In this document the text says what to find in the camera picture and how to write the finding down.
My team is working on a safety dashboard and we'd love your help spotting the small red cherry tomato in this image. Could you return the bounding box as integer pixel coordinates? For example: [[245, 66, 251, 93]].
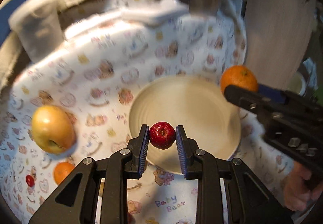
[[26, 175, 35, 188]]

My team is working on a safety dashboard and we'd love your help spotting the small orange mandarin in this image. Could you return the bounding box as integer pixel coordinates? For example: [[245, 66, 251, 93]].
[[53, 162, 75, 185]]

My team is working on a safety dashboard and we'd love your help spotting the cream round plate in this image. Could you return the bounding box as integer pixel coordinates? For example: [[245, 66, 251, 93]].
[[129, 75, 241, 160]]

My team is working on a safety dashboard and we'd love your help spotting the large yellow apple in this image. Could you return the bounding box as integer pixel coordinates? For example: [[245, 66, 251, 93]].
[[31, 105, 76, 155]]

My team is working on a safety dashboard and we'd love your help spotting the white desk lamp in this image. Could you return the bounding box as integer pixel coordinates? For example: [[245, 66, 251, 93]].
[[121, 0, 189, 26]]

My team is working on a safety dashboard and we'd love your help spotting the translucent lidded plastic container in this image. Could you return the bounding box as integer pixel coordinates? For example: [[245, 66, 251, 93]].
[[8, 0, 65, 63]]

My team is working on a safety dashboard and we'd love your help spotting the wooden board panel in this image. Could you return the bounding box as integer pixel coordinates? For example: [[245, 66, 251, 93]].
[[245, 0, 316, 89]]

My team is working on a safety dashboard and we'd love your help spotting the large orange mandarin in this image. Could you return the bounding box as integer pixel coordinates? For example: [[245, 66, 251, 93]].
[[220, 65, 259, 93]]

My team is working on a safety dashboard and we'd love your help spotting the person's right hand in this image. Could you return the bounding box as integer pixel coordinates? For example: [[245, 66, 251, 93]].
[[284, 161, 322, 211]]

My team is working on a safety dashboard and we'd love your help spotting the small red apple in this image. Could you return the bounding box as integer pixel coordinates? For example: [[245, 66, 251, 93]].
[[149, 121, 176, 150]]

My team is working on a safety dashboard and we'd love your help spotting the white mug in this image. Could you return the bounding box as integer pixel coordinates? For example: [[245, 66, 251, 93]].
[[287, 72, 307, 96]]

